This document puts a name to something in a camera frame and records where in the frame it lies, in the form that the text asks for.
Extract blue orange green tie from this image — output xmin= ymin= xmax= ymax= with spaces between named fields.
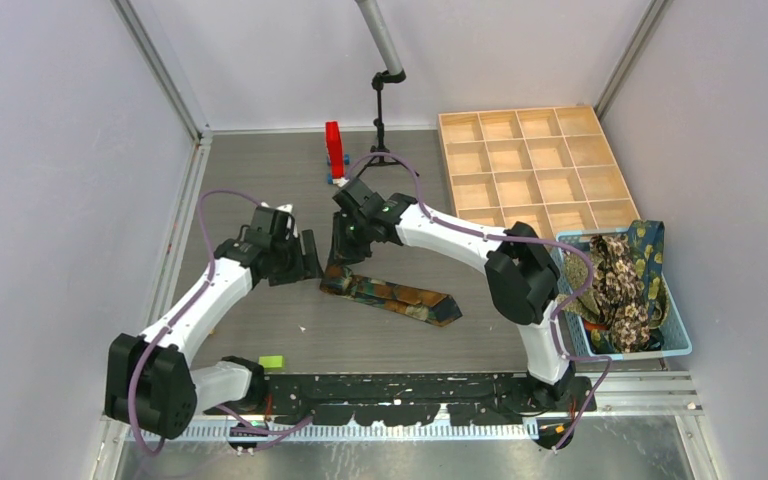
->
xmin=319 ymin=265 xmax=462 ymax=327

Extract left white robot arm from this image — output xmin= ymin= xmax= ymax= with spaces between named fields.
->
xmin=104 ymin=204 xmax=322 ymax=439

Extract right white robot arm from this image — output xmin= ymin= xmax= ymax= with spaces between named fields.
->
xmin=332 ymin=178 xmax=574 ymax=411

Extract black tripod stand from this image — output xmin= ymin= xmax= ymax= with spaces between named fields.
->
xmin=357 ymin=70 xmax=406 ymax=177

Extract red toy block truck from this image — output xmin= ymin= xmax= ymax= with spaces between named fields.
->
xmin=325 ymin=121 xmax=350 ymax=185

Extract lime green block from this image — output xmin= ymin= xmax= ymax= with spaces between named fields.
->
xmin=258 ymin=355 xmax=286 ymax=371

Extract wooden compartment tray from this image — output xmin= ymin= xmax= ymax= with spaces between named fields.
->
xmin=438 ymin=106 xmax=639 ymax=238

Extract grey pole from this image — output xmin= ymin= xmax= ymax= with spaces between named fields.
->
xmin=355 ymin=0 xmax=405 ymax=79

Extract green vine pattern tie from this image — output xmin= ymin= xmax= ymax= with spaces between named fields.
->
xmin=561 ymin=252 xmax=607 ymax=325

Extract brown floral black tie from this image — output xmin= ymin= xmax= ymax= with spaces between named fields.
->
xmin=589 ymin=234 xmax=668 ymax=353

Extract blue tie yellow leaves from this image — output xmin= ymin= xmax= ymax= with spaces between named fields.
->
xmin=627 ymin=219 xmax=669 ymax=329

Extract light blue plastic basket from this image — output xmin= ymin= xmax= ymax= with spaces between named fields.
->
xmin=556 ymin=228 xmax=692 ymax=361

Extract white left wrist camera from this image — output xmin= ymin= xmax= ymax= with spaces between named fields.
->
xmin=259 ymin=202 xmax=299 ymax=239

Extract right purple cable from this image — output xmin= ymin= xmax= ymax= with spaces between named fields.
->
xmin=344 ymin=152 xmax=614 ymax=452

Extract purple cable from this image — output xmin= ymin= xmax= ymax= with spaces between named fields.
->
xmin=125 ymin=189 xmax=316 ymax=457
xmin=344 ymin=152 xmax=614 ymax=452

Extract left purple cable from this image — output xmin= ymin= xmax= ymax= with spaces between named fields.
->
xmin=125 ymin=189 xmax=316 ymax=457

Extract aluminium front rail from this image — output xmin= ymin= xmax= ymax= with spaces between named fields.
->
xmin=142 ymin=372 xmax=703 ymax=448

